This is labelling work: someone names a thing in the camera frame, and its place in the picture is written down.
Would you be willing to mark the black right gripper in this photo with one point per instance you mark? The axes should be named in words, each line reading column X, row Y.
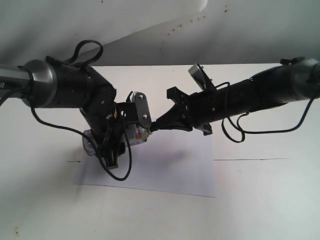
column 195, row 111

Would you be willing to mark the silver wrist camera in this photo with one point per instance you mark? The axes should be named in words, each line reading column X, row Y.
column 142, row 109
column 201, row 78

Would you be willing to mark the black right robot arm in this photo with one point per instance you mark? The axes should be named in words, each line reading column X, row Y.
column 296, row 79

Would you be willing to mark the silver spray can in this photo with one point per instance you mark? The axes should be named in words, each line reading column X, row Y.
column 136, row 136

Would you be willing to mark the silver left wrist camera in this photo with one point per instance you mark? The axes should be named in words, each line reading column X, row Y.
column 142, row 109

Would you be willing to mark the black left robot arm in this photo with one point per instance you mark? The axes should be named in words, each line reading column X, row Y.
column 54, row 84

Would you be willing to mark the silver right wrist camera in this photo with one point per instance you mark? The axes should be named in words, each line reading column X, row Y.
column 201, row 78

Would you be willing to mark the white paper sheet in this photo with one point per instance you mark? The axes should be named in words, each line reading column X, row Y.
column 171, row 161

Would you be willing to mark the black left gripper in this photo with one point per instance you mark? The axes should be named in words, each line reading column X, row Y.
column 108, row 123

